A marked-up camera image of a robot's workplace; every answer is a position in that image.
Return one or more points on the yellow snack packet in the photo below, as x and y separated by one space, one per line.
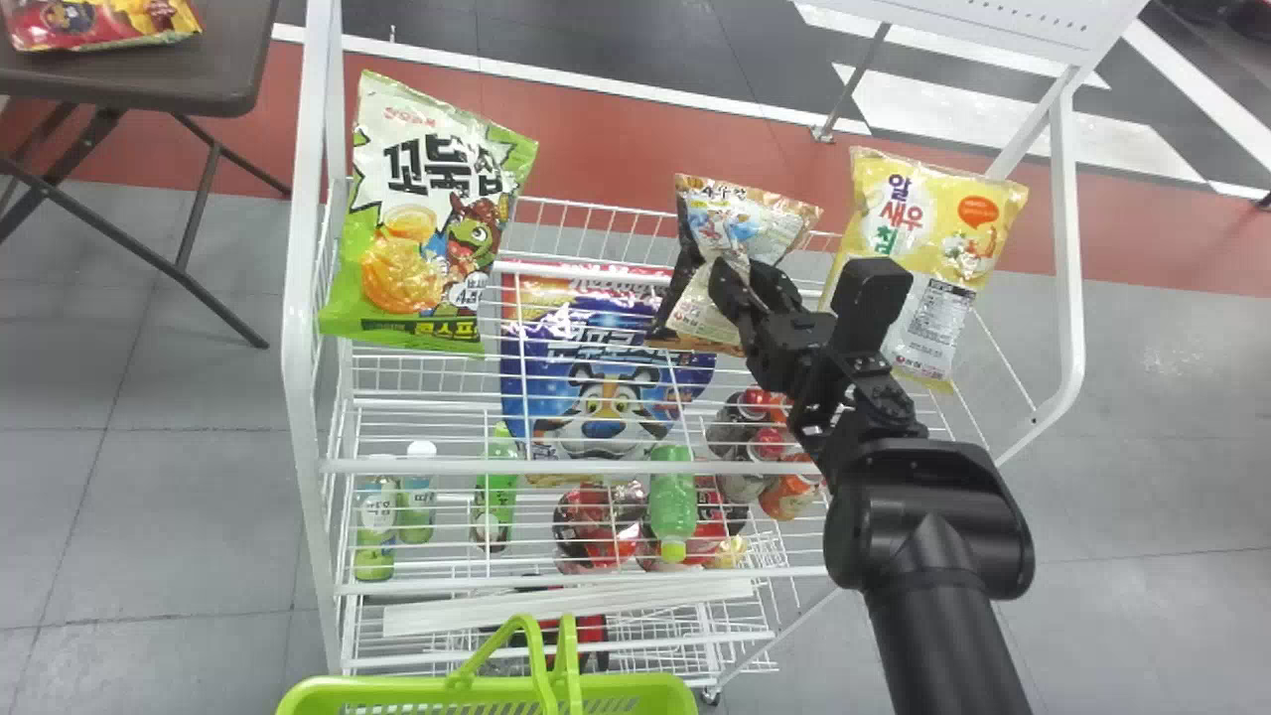
943 223

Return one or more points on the green bottle dark label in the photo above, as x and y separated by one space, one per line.
495 492

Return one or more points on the red snack packet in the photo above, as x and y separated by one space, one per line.
89 20

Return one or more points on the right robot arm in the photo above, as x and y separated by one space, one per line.
923 556

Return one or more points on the green snack packet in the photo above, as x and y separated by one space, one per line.
427 199

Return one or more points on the brown snack packet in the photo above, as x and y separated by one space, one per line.
745 223

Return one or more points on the blue cereal bag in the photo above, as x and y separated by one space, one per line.
596 382

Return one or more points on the orange bottle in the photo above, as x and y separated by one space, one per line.
789 497

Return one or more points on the dark side table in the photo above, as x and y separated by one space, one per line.
149 74

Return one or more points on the pale green bottle white cap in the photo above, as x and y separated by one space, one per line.
375 521
418 497

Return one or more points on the green basket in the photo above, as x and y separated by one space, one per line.
496 697

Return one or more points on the black bottle red cap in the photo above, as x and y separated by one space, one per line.
750 462
740 417

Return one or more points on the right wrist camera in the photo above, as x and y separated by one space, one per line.
872 298

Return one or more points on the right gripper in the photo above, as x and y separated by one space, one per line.
789 348

